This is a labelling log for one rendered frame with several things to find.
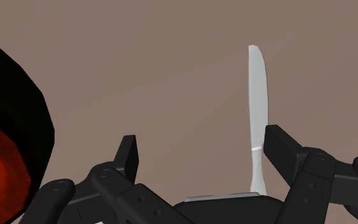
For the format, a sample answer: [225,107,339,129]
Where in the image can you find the black and red bowl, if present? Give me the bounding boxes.
[0,32,56,224]

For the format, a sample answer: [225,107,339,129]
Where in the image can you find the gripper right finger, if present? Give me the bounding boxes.
[263,124,358,224]

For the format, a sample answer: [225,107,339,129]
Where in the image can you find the silver table knife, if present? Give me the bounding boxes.
[247,44,270,196]

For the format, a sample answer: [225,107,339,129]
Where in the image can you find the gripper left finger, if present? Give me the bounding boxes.
[18,134,195,224]

